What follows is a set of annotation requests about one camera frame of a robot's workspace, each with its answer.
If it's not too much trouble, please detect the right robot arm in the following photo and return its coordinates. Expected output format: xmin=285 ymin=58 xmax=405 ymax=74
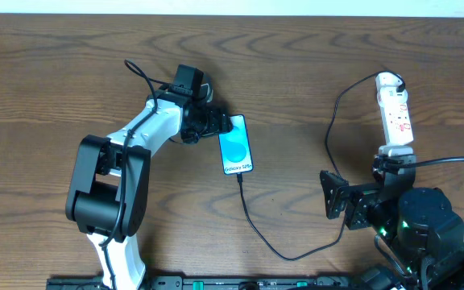
xmin=319 ymin=169 xmax=464 ymax=289

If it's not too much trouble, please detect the white USB charger plug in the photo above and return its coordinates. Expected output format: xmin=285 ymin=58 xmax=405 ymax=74
xmin=375 ymin=72 xmax=404 ymax=89

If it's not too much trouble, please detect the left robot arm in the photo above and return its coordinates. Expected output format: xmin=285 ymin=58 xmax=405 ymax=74
xmin=47 ymin=60 xmax=232 ymax=289

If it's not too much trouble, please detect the white power strip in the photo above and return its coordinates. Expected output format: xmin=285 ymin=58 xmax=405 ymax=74
xmin=377 ymin=86 xmax=413 ymax=146

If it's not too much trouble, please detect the Galaxy smartphone blue screen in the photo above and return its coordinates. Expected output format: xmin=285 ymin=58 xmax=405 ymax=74
xmin=218 ymin=114 xmax=254 ymax=175

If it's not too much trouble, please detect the black USB charging cable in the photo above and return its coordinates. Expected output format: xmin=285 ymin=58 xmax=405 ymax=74
xmin=236 ymin=70 xmax=407 ymax=262

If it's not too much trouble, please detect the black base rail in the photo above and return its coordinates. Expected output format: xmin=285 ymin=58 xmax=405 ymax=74
xmin=45 ymin=275 xmax=361 ymax=290

